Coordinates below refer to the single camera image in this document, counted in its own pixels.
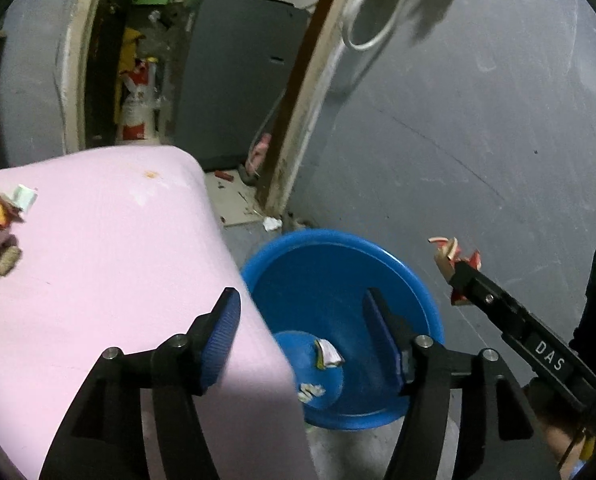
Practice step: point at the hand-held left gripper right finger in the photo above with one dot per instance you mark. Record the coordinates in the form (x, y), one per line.
(383, 340)

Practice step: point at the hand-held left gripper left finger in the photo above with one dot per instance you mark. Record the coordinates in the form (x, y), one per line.
(223, 345)

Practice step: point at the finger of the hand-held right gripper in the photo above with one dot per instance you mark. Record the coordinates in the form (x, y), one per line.
(488, 300)

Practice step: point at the blue plastic basin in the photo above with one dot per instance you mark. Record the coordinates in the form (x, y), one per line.
(328, 285)

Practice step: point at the small white wrapper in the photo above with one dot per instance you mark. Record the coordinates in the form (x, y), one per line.
(310, 392)

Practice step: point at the green white wrapper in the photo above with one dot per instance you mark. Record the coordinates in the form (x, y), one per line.
(25, 196)

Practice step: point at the person's right hand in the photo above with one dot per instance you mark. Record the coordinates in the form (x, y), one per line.
(558, 435)

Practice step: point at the crumpled white paper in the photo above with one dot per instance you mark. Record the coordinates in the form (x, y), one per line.
(272, 223)

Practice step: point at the pink floral blanket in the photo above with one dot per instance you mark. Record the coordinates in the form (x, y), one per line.
(118, 260)

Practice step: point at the pink cloth scrap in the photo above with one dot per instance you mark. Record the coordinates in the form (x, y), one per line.
(260, 150)

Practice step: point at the red white sack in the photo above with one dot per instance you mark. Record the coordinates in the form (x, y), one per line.
(138, 110)

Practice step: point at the grey washing machine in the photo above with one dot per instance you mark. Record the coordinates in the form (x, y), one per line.
(238, 85)

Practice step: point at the yellow bag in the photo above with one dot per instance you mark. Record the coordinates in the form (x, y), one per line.
(128, 50)

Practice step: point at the wooden door frame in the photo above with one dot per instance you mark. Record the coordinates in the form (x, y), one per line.
(298, 125)

